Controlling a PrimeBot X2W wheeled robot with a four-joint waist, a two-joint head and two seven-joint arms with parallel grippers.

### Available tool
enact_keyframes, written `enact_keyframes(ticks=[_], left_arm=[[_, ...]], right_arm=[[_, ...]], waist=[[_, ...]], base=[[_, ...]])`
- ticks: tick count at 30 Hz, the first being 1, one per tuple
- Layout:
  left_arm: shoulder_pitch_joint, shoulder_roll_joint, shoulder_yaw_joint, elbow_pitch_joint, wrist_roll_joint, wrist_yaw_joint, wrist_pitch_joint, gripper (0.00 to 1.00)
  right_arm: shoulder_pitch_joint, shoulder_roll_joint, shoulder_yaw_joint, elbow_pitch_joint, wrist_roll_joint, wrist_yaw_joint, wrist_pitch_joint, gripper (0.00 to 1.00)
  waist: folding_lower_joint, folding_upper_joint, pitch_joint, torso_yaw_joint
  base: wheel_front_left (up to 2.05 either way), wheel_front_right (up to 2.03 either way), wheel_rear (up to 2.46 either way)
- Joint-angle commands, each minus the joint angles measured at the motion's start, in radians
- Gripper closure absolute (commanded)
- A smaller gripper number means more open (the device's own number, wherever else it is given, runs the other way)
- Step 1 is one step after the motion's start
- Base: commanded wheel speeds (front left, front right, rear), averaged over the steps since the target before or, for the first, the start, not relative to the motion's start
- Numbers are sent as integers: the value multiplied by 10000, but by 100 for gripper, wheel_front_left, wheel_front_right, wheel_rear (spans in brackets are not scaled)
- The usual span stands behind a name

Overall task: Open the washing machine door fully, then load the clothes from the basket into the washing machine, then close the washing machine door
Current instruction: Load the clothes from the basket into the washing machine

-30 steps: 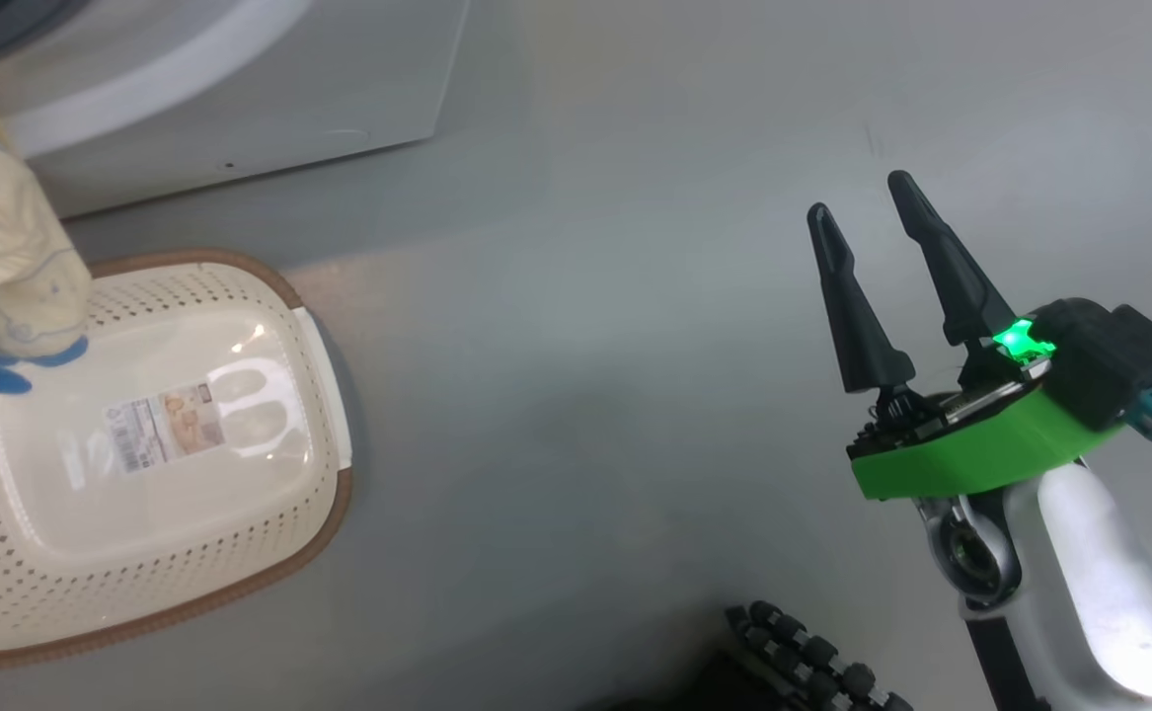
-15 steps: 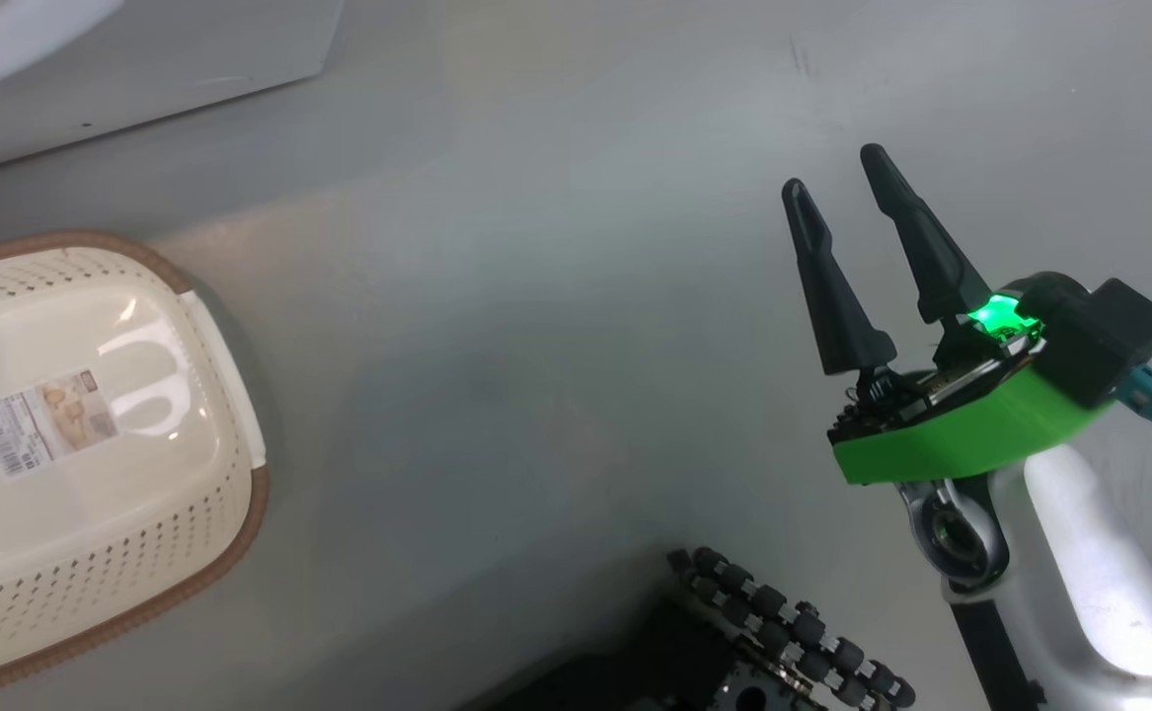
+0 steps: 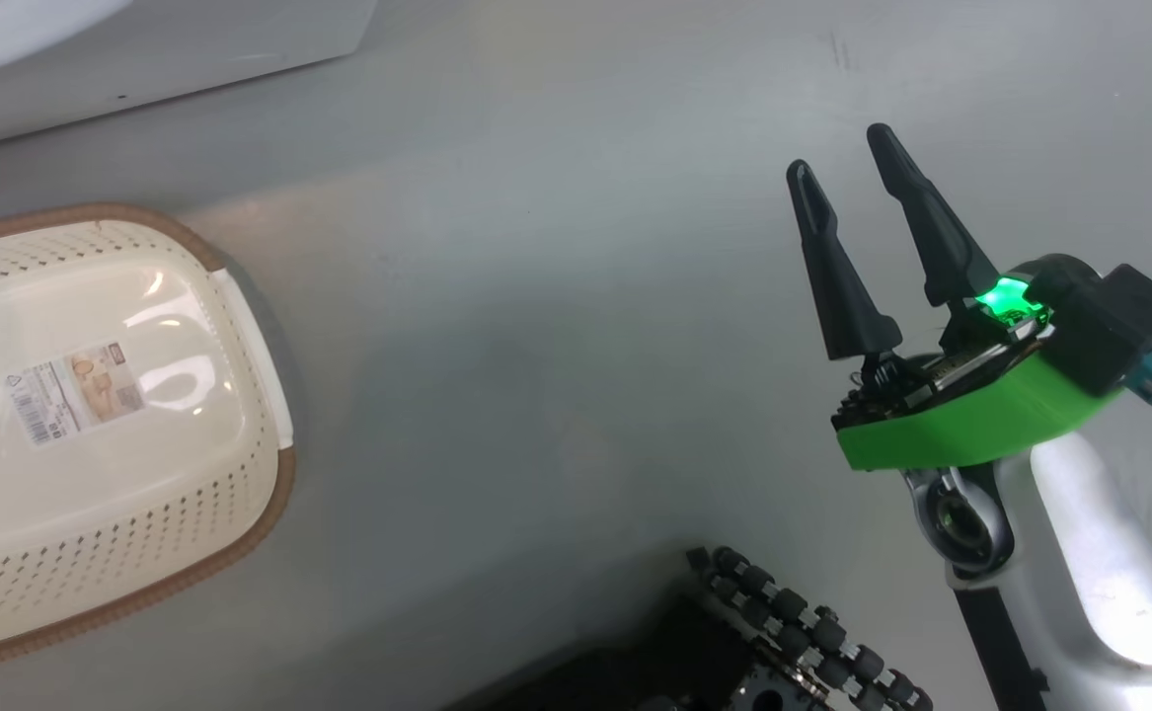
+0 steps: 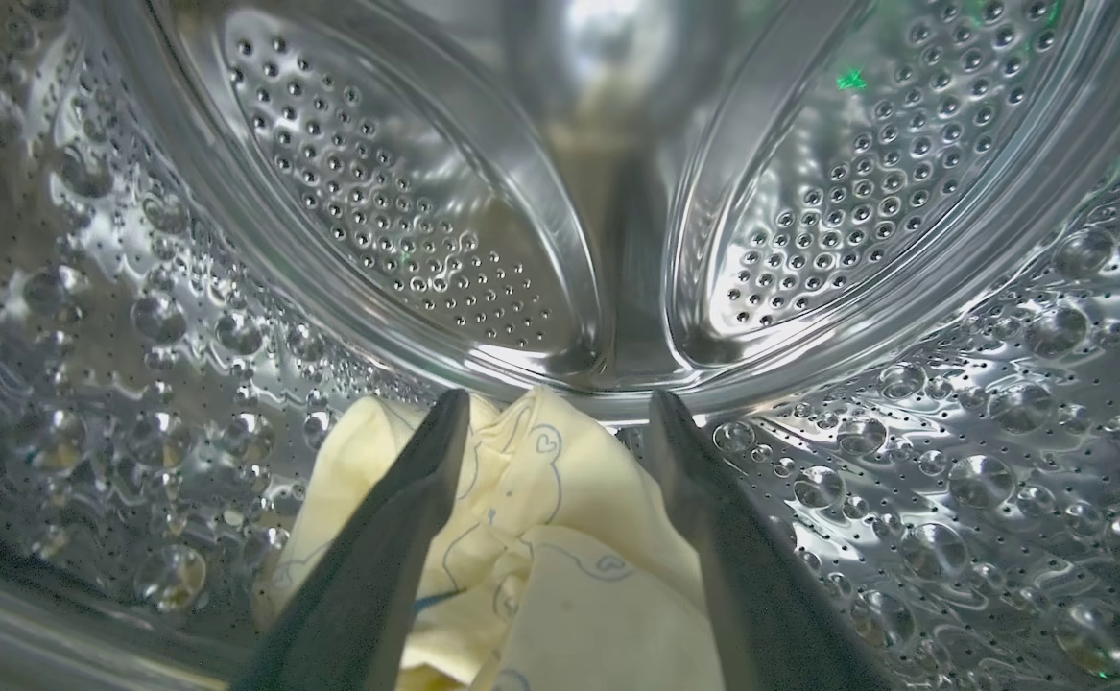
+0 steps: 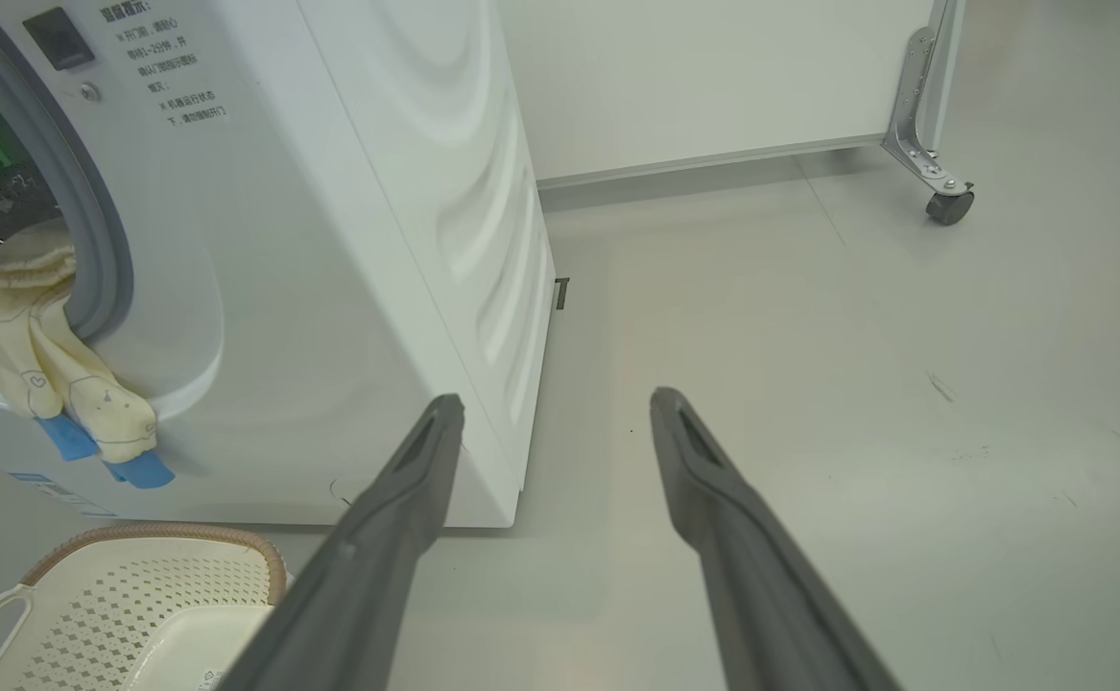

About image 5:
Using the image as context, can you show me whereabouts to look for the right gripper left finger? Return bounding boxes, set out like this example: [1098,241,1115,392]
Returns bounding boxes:
[219,393,466,691]

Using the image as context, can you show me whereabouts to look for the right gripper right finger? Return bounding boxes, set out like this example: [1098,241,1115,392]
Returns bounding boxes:
[650,387,906,691]

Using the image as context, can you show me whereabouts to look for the cream bear-print garment blue cuffs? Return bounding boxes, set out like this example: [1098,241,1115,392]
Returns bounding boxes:
[0,230,177,490]

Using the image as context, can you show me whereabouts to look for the cream perforated laundry basket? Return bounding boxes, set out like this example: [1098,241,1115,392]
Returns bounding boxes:
[0,523,289,691]

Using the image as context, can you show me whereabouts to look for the white front-load washing machine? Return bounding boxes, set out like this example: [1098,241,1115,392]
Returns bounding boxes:
[0,0,558,529]

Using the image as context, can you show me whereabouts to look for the black caster wheel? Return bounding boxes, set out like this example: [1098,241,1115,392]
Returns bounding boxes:
[926,182,975,226]

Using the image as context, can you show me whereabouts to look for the white partition panel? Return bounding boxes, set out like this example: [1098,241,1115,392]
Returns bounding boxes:
[497,0,964,188]

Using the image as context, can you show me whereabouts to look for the metal caster bracket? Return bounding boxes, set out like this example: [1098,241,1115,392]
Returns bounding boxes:
[883,27,973,198]

